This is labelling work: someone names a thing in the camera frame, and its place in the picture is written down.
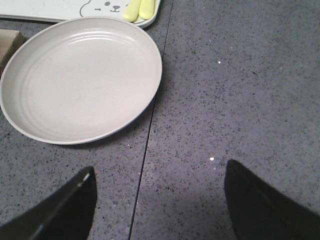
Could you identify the yellow plastic utensil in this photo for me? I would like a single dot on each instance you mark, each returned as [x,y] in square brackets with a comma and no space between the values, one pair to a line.
[132,11]

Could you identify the wooden cutting board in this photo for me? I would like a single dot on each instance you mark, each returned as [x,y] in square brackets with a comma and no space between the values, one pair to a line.
[10,42]

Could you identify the yellow plastic fork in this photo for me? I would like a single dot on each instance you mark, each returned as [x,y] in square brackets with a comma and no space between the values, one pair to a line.
[146,9]

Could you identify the white bear print tray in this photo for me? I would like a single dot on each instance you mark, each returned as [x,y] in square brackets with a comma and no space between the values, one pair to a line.
[60,10]

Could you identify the beige round plate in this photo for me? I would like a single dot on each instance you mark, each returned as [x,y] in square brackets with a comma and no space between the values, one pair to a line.
[80,80]

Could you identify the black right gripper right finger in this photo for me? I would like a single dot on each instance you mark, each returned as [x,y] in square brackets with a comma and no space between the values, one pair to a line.
[260,212]

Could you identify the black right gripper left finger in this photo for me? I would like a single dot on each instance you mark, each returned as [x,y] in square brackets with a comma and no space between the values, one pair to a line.
[65,215]

